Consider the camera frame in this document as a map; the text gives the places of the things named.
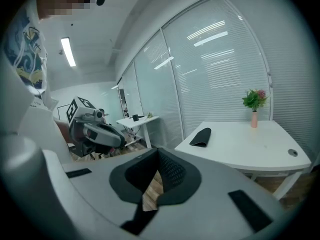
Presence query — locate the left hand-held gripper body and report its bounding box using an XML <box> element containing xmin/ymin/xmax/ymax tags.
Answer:
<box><xmin>65</xmin><ymin>96</ymin><xmax>126</xmax><ymax>158</ymax></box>

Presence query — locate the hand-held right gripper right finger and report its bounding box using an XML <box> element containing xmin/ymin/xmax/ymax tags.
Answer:
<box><xmin>156</xmin><ymin>147</ymin><xmax>202</xmax><ymax>206</ymax></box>

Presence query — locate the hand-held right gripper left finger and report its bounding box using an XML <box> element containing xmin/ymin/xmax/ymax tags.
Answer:
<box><xmin>109</xmin><ymin>148</ymin><xmax>159</xmax><ymax>205</ymax></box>

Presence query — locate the black desk mat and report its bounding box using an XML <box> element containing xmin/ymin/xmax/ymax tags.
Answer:
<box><xmin>189</xmin><ymin>127</ymin><xmax>212</xmax><ymax>148</ymax></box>

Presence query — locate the person's left forearm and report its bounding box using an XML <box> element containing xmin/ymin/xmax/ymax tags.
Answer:
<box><xmin>54</xmin><ymin>119</ymin><xmax>74</xmax><ymax>144</ymax></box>

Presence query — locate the small white desk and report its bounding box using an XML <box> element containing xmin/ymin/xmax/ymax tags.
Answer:
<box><xmin>115</xmin><ymin>115</ymin><xmax>160</xmax><ymax>149</ymax></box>

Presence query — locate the large white desk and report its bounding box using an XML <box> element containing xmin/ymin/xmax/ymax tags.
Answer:
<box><xmin>174</xmin><ymin>119</ymin><xmax>313</xmax><ymax>200</ymax></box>

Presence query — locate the long ceiling light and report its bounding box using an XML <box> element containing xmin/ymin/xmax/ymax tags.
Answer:
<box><xmin>60</xmin><ymin>36</ymin><xmax>77</xmax><ymax>68</ymax></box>

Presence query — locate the pink vase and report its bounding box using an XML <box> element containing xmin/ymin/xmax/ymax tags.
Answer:
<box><xmin>250</xmin><ymin>111</ymin><xmax>259</xmax><ymax>129</ymax></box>

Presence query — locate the green plant with pink flowers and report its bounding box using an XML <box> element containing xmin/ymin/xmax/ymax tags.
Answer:
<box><xmin>241</xmin><ymin>88</ymin><xmax>270</xmax><ymax>113</ymax></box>

